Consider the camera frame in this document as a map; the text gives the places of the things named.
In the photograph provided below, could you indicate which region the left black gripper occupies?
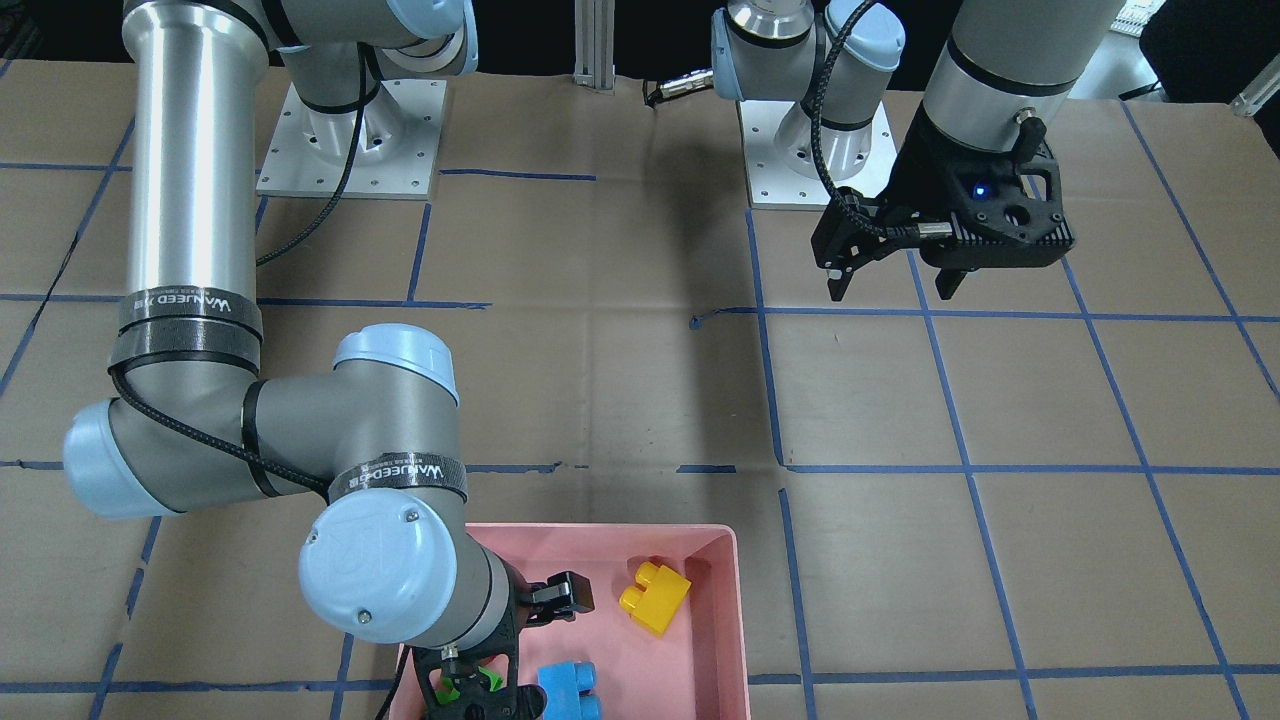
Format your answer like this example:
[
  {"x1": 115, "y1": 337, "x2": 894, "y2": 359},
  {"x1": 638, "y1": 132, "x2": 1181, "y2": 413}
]
[{"x1": 812, "y1": 108, "x2": 1062, "y2": 304}]

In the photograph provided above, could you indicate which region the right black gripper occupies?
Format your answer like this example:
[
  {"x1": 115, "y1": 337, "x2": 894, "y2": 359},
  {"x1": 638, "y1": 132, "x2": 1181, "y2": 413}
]
[{"x1": 411, "y1": 568, "x2": 595, "y2": 719}]

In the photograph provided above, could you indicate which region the yellow toy block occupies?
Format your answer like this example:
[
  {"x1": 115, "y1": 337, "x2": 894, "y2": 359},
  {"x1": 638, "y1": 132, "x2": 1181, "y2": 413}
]
[{"x1": 618, "y1": 560, "x2": 692, "y2": 637}]

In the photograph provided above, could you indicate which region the blue toy block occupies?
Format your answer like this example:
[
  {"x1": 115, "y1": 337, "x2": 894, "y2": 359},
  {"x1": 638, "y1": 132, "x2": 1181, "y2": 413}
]
[{"x1": 538, "y1": 661, "x2": 603, "y2": 720}]

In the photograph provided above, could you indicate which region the green toy block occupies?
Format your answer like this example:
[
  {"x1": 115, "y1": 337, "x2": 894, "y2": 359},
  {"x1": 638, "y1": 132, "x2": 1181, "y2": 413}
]
[{"x1": 434, "y1": 666, "x2": 506, "y2": 705}]

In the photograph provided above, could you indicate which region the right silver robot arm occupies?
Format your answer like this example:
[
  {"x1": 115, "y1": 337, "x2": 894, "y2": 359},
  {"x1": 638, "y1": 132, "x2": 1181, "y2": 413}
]
[{"x1": 61, "y1": 1, "x2": 593, "y2": 719}]

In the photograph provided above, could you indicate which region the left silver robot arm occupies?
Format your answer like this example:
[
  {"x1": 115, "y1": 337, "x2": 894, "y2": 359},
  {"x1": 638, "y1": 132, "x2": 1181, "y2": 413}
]
[{"x1": 710, "y1": 1, "x2": 1121, "y2": 302}]

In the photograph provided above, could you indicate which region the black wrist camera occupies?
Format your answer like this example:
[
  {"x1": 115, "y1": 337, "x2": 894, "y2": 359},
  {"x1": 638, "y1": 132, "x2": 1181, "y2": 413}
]
[{"x1": 920, "y1": 214, "x2": 1076, "y2": 272}]

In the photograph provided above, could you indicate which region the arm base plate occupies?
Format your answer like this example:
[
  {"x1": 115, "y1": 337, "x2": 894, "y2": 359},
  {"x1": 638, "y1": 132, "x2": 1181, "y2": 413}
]
[
  {"x1": 256, "y1": 79, "x2": 448, "y2": 201},
  {"x1": 737, "y1": 100, "x2": 901, "y2": 211}
]

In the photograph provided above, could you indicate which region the aluminium frame post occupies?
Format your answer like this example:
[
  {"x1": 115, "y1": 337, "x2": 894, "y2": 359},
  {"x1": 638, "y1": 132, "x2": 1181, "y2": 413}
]
[{"x1": 573, "y1": 0, "x2": 616, "y2": 94}]

